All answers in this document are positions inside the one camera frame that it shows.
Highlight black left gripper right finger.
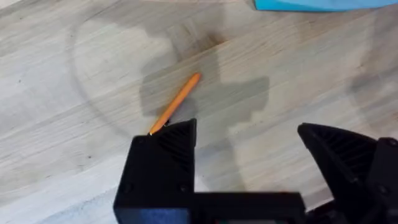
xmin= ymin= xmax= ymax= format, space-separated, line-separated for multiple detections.
xmin=297 ymin=122 xmax=398 ymax=224

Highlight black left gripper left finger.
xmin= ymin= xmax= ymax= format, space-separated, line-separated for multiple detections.
xmin=113 ymin=118 xmax=198 ymax=210

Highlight orange pen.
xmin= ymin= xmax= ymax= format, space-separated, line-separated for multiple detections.
xmin=148 ymin=72 xmax=203 ymax=136

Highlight blue soft zip bag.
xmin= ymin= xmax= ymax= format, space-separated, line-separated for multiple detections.
xmin=252 ymin=0 xmax=398 ymax=13

